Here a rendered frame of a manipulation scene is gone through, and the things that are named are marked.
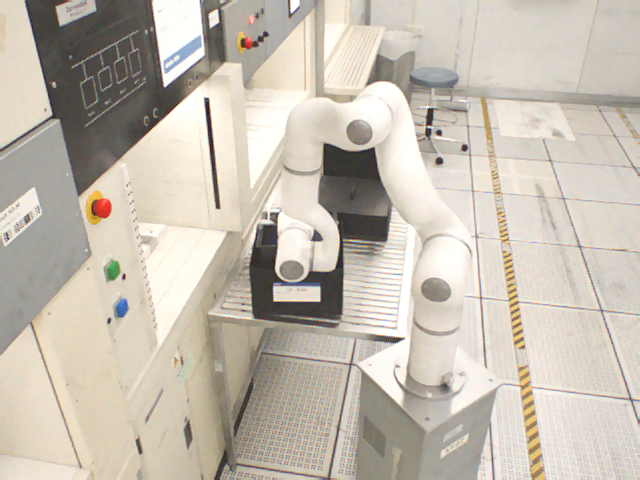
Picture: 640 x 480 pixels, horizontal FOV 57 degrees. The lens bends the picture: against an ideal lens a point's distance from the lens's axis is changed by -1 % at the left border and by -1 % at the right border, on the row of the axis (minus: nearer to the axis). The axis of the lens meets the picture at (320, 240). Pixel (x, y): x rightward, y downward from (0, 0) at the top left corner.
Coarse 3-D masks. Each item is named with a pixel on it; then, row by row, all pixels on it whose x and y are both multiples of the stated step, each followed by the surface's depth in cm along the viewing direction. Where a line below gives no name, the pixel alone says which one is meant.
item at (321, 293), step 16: (256, 240) 186; (256, 256) 187; (256, 272) 172; (272, 272) 171; (320, 272) 171; (336, 272) 171; (256, 288) 175; (272, 288) 175; (288, 288) 174; (304, 288) 174; (320, 288) 174; (336, 288) 174; (256, 304) 178; (272, 304) 178; (288, 304) 178; (304, 304) 178; (320, 304) 178; (336, 304) 177
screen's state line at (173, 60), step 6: (198, 36) 158; (192, 42) 154; (198, 42) 158; (180, 48) 147; (186, 48) 151; (192, 48) 154; (198, 48) 158; (174, 54) 144; (180, 54) 147; (186, 54) 151; (168, 60) 141; (174, 60) 144; (180, 60) 148; (168, 66) 141; (174, 66) 145; (168, 72) 141
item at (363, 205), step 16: (320, 192) 225; (336, 192) 225; (352, 192) 219; (368, 192) 225; (384, 192) 225; (336, 208) 215; (352, 208) 215; (368, 208) 215; (384, 208) 215; (352, 224) 214; (368, 224) 213; (384, 224) 212; (384, 240) 215
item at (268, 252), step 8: (280, 192) 178; (264, 216) 185; (336, 216) 185; (264, 224) 178; (272, 224) 178; (336, 224) 177; (264, 232) 180; (264, 240) 180; (264, 248) 171; (272, 248) 171; (264, 256) 173; (272, 256) 173; (264, 264) 174; (272, 264) 174
